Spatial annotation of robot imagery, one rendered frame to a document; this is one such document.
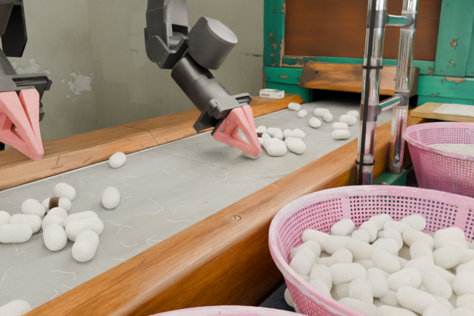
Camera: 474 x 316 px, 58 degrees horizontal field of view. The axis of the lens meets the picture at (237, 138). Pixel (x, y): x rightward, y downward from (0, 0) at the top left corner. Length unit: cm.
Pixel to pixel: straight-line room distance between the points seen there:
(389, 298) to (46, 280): 29
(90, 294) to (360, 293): 21
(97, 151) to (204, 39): 25
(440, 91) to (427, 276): 77
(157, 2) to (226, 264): 50
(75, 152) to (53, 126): 227
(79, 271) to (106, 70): 266
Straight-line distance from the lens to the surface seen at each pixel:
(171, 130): 83
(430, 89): 114
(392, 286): 40
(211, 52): 68
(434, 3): 115
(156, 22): 76
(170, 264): 36
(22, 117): 53
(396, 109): 73
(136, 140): 77
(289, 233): 44
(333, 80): 116
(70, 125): 306
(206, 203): 53
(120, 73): 294
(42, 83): 58
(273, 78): 131
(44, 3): 294
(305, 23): 126
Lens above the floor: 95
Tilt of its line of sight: 14 degrees down
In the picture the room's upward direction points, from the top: straight up
